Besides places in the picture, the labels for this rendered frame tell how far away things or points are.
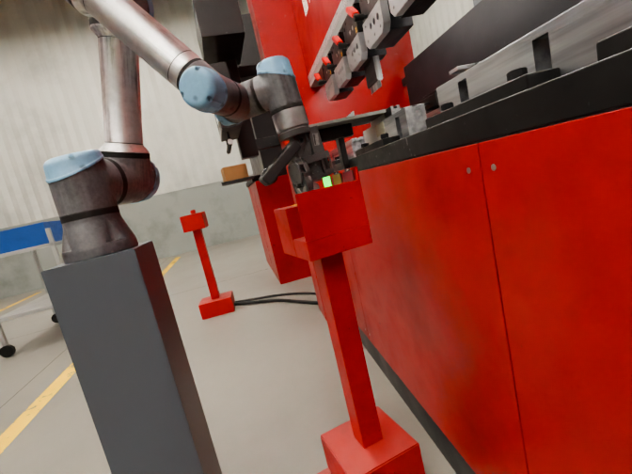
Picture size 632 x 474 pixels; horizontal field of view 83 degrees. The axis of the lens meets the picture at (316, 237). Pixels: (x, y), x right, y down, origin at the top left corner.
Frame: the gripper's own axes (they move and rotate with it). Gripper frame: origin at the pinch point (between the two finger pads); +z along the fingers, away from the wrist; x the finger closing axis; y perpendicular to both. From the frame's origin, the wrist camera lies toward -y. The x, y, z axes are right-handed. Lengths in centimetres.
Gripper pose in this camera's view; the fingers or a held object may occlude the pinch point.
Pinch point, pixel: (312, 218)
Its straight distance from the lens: 83.0
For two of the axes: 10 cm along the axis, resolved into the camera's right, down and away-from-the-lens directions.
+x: -3.8, -0.5, 9.2
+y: 8.8, -3.4, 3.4
